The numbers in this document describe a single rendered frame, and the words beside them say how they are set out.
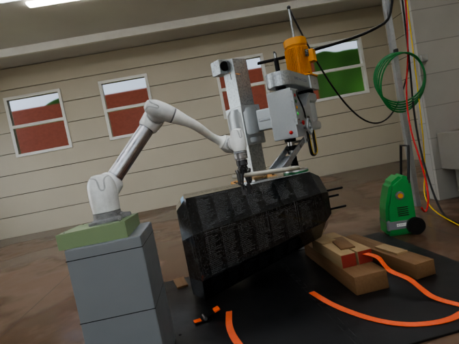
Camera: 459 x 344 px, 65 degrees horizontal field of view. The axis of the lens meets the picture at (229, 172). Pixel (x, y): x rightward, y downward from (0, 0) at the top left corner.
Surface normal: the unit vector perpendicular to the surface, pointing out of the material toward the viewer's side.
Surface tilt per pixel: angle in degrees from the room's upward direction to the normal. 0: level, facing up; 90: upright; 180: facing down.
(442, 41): 90
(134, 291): 90
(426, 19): 90
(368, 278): 90
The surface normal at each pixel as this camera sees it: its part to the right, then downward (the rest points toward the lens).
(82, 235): 0.07, 0.05
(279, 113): -0.47, 0.15
